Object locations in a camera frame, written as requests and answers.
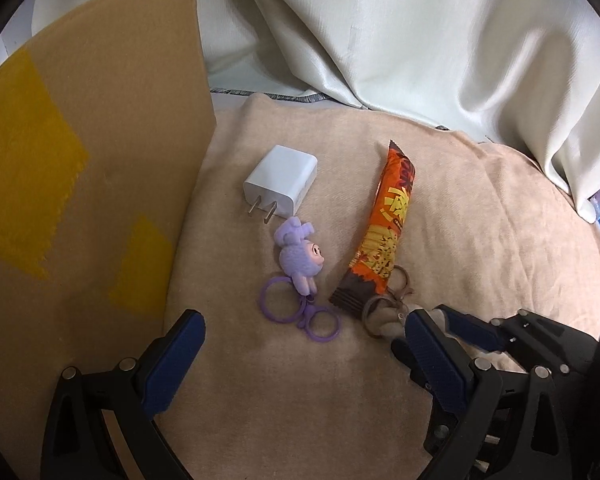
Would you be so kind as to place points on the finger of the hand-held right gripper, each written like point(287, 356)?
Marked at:
point(405, 360)
point(472, 332)

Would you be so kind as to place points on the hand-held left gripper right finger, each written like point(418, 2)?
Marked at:
point(435, 365)

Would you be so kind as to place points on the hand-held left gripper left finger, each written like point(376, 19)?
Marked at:
point(172, 360)

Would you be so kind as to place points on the orange brown snack bar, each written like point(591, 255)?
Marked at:
point(390, 210)

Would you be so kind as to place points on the white plug charger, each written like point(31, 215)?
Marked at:
point(282, 180)

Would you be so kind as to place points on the brown cardboard box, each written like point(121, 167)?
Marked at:
point(105, 110)

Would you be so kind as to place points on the beige blanket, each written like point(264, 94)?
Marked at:
point(290, 400)

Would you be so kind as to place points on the grey patterned sheet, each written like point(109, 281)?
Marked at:
point(280, 96)

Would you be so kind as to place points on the white curtain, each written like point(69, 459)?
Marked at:
point(405, 35)

